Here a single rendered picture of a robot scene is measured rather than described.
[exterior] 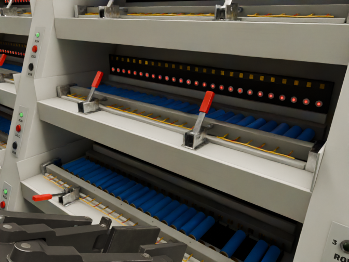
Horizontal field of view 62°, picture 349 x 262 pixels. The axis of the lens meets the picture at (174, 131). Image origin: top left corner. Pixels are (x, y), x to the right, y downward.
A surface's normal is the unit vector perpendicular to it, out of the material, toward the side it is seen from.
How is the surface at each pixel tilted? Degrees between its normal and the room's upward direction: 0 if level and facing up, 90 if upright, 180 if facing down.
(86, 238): 92
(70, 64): 90
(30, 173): 90
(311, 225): 90
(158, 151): 111
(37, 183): 21
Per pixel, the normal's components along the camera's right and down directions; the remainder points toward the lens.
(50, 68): 0.80, 0.23
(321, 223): -0.56, -0.08
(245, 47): -0.61, 0.28
